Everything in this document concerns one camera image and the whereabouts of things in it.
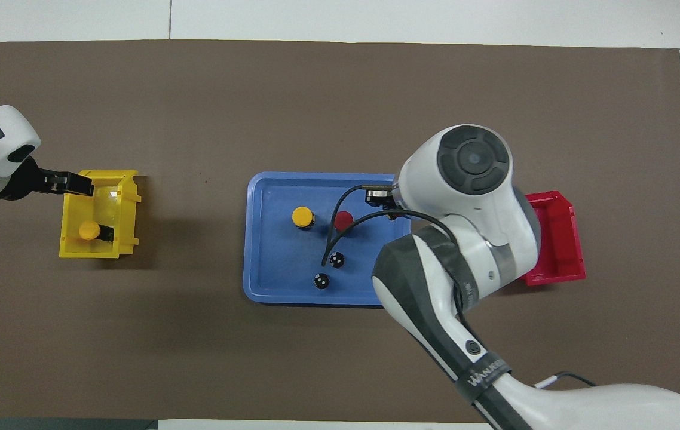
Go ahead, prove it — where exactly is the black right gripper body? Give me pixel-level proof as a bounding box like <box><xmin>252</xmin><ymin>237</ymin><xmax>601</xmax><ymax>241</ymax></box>
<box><xmin>362</xmin><ymin>184</ymin><xmax>413</xmax><ymax>220</ymax></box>

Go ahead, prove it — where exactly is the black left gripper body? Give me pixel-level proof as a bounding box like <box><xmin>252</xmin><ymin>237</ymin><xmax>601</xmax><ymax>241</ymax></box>
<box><xmin>0</xmin><ymin>156</ymin><xmax>49</xmax><ymax>201</ymax></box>

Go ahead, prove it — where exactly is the blue plastic tray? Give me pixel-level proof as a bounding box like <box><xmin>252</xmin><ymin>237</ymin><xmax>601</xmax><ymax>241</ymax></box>
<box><xmin>243</xmin><ymin>171</ymin><xmax>412</xmax><ymax>309</ymax></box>

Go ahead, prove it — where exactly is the yellow plastic bin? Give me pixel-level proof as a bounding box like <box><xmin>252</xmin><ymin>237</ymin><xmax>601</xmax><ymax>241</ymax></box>
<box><xmin>59</xmin><ymin>170</ymin><xmax>142</xmax><ymax>259</ymax></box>

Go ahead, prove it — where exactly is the brown table mat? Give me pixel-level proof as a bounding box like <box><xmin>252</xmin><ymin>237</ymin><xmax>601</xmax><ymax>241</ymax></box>
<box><xmin>0</xmin><ymin>39</ymin><xmax>680</xmax><ymax>422</ymax></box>

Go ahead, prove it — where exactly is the red plastic bin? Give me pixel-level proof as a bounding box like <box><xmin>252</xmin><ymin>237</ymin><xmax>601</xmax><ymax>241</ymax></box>
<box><xmin>518</xmin><ymin>191</ymin><xmax>587</xmax><ymax>287</ymax></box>

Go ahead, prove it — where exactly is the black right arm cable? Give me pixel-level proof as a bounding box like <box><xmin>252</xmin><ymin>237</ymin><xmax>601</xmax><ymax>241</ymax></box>
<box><xmin>321</xmin><ymin>185</ymin><xmax>467</xmax><ymax>326</ymax></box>

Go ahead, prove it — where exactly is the black right arm strap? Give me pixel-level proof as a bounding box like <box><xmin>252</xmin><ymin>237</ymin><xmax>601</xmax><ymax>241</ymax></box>
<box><xmin>452</xmin><ymin>351</ymin><xmax>512</xmax><ymax>408</ymax></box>

